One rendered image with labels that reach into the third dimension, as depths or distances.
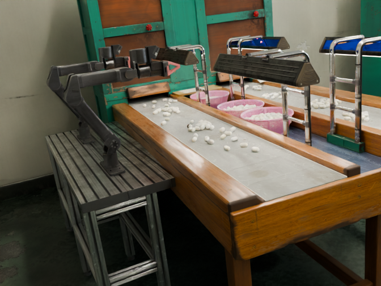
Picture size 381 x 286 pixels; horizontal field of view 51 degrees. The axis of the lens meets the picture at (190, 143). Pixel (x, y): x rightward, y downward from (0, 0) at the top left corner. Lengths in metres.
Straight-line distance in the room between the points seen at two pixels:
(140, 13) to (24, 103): 1.30
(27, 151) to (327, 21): 3.38
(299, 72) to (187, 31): 1.78
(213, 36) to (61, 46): 1.29
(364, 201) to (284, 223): 0.30
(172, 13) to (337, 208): 1.96
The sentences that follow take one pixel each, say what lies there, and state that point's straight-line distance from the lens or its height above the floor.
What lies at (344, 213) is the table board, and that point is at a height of 0.63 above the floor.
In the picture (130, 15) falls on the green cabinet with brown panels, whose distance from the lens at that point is 2.84.
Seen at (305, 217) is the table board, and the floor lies 0.66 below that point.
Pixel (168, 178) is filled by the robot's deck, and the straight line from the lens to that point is 1.63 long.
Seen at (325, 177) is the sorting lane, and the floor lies 0.74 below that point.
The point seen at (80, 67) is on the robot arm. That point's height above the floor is 1.08.
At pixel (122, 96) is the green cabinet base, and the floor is 0.81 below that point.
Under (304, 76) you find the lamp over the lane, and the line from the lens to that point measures 1.26.
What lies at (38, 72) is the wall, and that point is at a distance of 3.55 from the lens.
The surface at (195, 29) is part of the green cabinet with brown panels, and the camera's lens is 2.98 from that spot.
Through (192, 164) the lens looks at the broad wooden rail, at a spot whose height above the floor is 0.76.
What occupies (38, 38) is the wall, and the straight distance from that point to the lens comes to 3.54.
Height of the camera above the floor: 1.28
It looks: 17 degrees down
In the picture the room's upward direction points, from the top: 7 degrees counter-clockwise
